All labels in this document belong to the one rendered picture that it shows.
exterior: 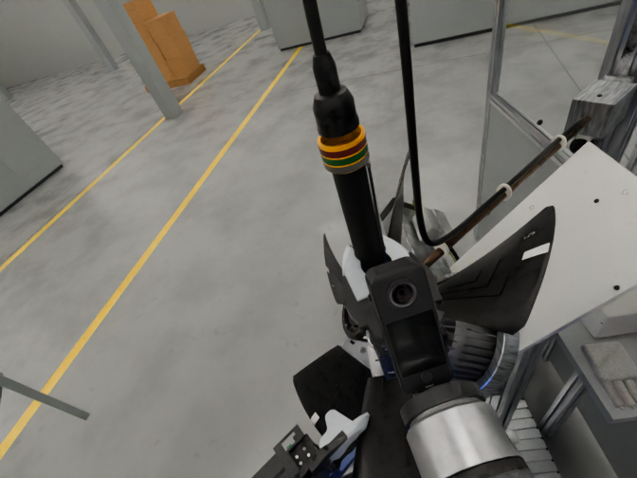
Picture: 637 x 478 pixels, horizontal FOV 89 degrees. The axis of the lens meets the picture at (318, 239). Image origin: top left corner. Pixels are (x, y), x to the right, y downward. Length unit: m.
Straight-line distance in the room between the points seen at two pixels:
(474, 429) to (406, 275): 0.12
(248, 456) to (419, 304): 1.79
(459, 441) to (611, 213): 0.52
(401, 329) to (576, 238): 0.50
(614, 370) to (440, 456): 0.80
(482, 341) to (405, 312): 0.44
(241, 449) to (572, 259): 1.74
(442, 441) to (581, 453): 1.63
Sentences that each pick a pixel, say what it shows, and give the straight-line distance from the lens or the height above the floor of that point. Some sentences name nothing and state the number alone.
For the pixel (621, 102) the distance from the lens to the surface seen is 0.87.
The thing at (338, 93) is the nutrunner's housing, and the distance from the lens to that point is 0.28.
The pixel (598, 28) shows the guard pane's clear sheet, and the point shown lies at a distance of 1.27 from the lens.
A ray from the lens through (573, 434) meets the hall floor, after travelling 1.93.
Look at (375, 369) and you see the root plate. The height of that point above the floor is 1.19.
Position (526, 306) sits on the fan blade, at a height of 1.44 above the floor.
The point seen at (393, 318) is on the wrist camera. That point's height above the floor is 1.54.
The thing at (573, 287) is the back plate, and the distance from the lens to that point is 0.71.
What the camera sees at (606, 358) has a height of 0.88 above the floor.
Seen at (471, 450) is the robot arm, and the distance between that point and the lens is 0.29.
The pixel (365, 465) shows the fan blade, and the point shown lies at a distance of 0.62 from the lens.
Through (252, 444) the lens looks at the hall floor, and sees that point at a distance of 2.01.
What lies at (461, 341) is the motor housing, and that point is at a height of 1.16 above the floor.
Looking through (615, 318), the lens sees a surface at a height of 0.96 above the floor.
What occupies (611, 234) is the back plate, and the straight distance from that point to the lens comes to 0.71.
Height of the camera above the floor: 1.78
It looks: 43 degrees down
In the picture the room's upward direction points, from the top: 21 degrees counter-clockwise
